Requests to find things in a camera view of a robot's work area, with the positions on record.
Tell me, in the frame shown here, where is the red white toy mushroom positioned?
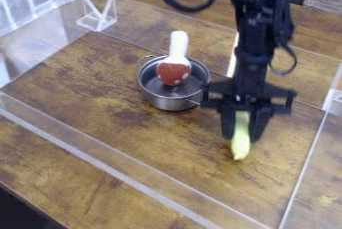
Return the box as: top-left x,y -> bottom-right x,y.
155,31 -> 193,86

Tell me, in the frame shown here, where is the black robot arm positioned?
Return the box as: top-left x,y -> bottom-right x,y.
202,0 -> 297,141

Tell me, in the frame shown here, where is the small steel pot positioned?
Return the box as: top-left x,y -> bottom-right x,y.
138,55 -> 211,112

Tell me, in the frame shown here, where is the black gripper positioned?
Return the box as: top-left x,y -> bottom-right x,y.
201,79 -> 297,142

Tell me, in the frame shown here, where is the clear acrylic bracket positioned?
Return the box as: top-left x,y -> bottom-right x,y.
76,0 -> 118,32

